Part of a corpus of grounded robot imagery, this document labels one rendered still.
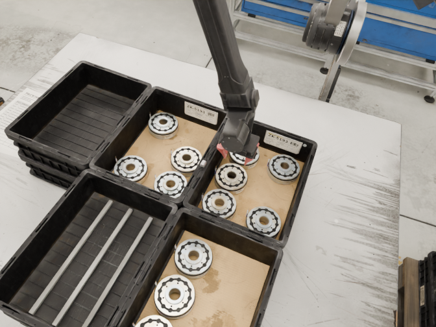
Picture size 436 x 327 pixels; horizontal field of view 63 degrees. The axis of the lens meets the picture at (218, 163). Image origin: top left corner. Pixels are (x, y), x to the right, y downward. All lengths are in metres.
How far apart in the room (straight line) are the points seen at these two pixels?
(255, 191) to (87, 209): 0.52
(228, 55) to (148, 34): 2.50
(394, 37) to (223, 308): 2.38
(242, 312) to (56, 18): 3.04
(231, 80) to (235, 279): 0.53
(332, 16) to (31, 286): 1.14
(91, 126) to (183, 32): 2.07
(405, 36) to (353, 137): 1.45
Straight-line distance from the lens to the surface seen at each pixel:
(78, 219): 1.11
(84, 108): 1.39
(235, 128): 0.84
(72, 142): 1.29
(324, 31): 1.25
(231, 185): 1.10
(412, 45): 2.97
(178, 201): 0.98
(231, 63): 0.77
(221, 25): 0.71
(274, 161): 1.19
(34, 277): 1.07
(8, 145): 1.53
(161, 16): 3.47
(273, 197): 1.14
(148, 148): 1.22
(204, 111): 1.24
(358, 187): 1.43
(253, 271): 1.02
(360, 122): 1.67
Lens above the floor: 1.77
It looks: 53 degrees down
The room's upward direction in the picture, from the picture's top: 7 degrees clockwise
